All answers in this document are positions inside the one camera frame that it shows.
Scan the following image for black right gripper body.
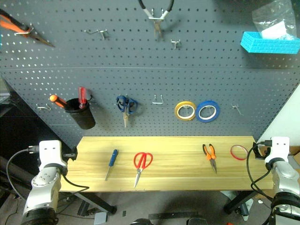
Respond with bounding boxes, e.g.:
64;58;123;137
257;146;268;160

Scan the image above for grey metal pegboard wall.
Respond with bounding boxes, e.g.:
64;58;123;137
0;0;300;150

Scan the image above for red tape roll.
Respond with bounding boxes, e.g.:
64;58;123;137
230;144;249;161

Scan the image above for black cup holder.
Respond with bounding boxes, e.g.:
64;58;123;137
63;97;96;130

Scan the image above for blue tape roll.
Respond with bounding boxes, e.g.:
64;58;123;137
195;100;221;123

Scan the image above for black table leg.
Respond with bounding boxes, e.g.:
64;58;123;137
70;191;117;214
224;190;259;214

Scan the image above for small grey box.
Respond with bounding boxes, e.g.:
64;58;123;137
93;212;109;225

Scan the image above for yellow tape roll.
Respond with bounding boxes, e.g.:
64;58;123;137
174;101;197;121

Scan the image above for dark rounded shape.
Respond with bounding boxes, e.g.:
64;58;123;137
187;217;207;225
129;218;151;225

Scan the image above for cyan plastic bin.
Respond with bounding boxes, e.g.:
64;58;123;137
240;31;300;55

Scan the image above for long metal pegboard hook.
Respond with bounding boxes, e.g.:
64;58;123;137
83;28;110;40

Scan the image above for clear plastic bag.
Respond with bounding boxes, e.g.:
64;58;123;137
251;0;298;40

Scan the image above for orange black long-nose pliers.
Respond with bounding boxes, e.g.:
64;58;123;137
0;8;56;48

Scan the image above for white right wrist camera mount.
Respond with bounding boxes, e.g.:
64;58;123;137
264;136;291;165

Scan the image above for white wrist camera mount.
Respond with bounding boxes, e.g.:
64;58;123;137
264;136;291;165
38;140;68;171

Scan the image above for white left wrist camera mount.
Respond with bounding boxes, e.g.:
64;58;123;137
38;140;68;171

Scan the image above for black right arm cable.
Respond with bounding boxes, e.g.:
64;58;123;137
246;139;274;200

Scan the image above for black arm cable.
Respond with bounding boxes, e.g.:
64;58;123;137
6;145;90;195
246;139;274;200

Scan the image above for blue handled screwdriver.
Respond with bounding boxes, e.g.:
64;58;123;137
105;149;119;181

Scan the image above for small orange handled pliers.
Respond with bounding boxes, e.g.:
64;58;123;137
202;143;218;174

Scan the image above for orange handled screwdriver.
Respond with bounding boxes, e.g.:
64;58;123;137
49;94;68;109

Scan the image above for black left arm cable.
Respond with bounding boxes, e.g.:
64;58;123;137
6;145;90;195

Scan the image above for red handled screwdriver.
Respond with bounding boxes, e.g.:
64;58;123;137
78;87;87;110

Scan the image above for red handled scissors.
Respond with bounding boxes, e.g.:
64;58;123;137
133;152;154;188

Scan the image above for blue handled scissors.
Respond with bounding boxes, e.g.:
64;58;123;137
116;95;138;128

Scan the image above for double wire pegboard hook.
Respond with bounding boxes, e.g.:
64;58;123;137
151;94;165;105

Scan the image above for black handled pliers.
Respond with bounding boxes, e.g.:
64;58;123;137
137;0;175;40

